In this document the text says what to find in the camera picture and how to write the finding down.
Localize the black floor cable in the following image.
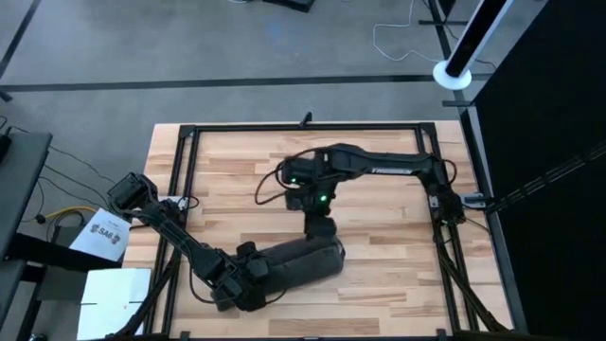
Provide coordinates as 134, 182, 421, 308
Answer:
46, 144, 115, 184

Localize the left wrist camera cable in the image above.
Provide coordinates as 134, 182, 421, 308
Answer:
187, 264, 288, 306

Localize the black room divider panel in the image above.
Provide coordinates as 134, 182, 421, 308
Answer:
419, 0, 606, 341

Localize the dark grey desk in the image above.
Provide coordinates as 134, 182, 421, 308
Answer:
0, 131, 53, 260

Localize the white printed paper sheet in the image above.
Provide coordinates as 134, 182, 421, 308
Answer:
68, 207, 132, 263

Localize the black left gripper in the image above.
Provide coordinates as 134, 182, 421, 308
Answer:
210, 240, 271, 313

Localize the black aluminium table frame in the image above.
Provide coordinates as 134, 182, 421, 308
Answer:
104, 121, 512, 341

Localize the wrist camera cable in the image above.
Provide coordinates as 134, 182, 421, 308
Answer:
187, 264, 288, 306
254, 147, 332, 206

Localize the black desk base beam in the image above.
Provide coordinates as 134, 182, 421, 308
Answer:
4, 233, 123, 275

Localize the dark grey fluffy towel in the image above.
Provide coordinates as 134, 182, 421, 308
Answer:
215, 235, 347, 312

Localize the yellow floor cable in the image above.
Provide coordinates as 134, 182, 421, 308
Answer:
45, 205, 98, 224

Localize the black cable bundle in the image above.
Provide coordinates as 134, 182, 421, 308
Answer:
485, 141, 606, 213

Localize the tall black white column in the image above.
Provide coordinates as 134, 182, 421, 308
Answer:
432, 0, 515, 91

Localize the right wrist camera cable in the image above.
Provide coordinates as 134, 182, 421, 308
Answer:
254, 147, 332, 206

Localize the black floor box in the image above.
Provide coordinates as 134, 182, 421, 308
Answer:
261, 0, 316, 13

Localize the white floor cable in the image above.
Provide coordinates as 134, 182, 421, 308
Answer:
371, 0, 444, 63

